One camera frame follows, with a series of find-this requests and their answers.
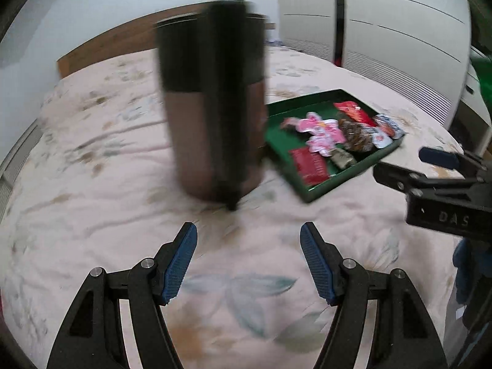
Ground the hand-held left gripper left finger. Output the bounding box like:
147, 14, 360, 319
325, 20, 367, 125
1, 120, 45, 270
46, 222, 198, 369

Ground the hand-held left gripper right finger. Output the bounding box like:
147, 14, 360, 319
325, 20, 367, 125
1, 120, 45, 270
300, 222, 448, 369

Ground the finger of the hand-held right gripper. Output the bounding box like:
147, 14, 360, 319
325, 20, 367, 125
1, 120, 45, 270
373, 162, 478, 195
419, 147, 492, 180

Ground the white and brown chip bag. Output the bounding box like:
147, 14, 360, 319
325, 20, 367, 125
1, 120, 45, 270
371, 113, 404, 149

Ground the beige green candy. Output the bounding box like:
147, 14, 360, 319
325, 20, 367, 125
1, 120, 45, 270
331, 150, 356, 169

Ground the brown snack packet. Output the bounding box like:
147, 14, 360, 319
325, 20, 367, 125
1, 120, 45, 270
338, 119, 376, 153

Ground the red and white snack packet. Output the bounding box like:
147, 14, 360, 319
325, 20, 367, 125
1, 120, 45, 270
334, 101, 379, 128

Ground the pink character snack packet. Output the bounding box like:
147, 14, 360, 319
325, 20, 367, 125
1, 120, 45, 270
280, 112, 347, 158

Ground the green box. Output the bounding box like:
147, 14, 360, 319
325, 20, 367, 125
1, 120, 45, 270
263, 89, 407, 204

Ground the person's right hand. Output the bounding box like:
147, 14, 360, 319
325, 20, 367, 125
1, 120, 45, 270
453, 238, 478, 305

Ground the green object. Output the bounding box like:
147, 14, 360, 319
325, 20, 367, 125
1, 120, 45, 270
470, 56, 492, 110

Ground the floral pink quilt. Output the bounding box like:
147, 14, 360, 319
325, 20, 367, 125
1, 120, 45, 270
0, 44, 466, 369

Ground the white louvred wardrobe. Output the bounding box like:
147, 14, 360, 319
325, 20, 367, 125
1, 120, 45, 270
275, 0, 474, 128

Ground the white louvred panel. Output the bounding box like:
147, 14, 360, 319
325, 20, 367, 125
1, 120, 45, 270
0, 123, 43, 220

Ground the wooden headboard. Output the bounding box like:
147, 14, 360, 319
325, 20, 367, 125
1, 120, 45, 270
57, 0, 276, 80

